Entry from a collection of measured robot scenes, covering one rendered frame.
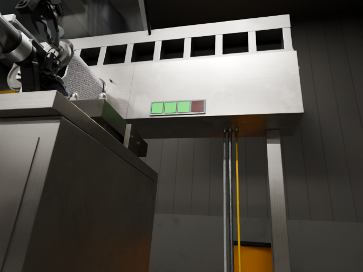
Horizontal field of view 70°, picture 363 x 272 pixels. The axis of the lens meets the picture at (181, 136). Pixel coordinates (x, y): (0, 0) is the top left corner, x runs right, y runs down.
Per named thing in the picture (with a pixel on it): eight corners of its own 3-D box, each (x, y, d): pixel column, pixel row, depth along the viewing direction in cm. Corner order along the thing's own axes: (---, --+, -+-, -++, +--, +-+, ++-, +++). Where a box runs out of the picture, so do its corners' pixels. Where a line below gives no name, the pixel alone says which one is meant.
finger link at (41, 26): (61, 45, 97) (53, 18, 93) (51, 48, 92) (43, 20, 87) (53, 46, 98) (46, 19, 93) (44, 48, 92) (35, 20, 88)
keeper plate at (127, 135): (121, 153, 89) (126, 124, 93) (132, 161, 98) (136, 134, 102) (128, 153, 88) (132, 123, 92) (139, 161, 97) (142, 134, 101)
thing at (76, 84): (54, 110, 86) (67, 64, 93) (92, 136, 108) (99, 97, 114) (55, 110, 86) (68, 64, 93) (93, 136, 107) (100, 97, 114)
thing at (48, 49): (42, 47, 96) (60, 40, 95) (46, 51, 97) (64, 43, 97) (42, 62, 93) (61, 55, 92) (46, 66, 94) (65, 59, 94)
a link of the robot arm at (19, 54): (17, 52, 67) (-9, 54, 69) (30, 63, 71) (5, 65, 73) (25, 29, 70) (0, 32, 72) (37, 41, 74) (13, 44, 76)
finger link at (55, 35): (71, 43, 96) (62, 17, 92) (62, 46, 91) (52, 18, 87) (64, 45, 97) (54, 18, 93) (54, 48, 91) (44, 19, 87)
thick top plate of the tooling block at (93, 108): (53, 118, 80) (58, 100, 82) (112, 157, 116) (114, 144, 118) (100, 116, 76) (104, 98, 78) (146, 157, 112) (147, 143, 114)
